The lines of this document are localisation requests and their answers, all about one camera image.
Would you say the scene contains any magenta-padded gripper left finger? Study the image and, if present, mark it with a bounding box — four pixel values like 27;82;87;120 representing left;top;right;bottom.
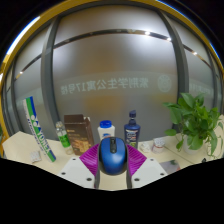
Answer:
57;143;102;190

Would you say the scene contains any dark blue pump bottle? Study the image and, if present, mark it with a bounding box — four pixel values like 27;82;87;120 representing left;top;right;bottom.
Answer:
123;110;141;150

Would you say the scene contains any clear bottle with green label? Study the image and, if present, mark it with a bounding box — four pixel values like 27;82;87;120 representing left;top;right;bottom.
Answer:
55;121;74;156

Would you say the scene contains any brown cardboard snack box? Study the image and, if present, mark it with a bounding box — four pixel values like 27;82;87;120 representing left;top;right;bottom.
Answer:
63;114;95;157

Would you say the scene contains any blue computer mouse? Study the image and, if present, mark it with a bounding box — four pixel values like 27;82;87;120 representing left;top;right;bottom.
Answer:
98;136;128;176

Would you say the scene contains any crumpled white tissue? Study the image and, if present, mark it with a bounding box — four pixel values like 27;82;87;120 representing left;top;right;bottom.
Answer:
139;141;154;154

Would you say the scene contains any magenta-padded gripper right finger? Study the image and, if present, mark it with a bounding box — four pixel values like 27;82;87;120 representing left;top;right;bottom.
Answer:
125;143;169;190

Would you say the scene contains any white green shuttlecock tube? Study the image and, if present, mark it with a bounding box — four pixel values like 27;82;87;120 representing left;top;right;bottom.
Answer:
22;96;57;163

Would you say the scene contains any white bottle with blue cap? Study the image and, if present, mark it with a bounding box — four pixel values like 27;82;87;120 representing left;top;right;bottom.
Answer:
97;120;116;143

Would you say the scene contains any green plant in white pot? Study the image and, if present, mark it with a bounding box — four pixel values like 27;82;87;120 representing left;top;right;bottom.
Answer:
163;92;224;158

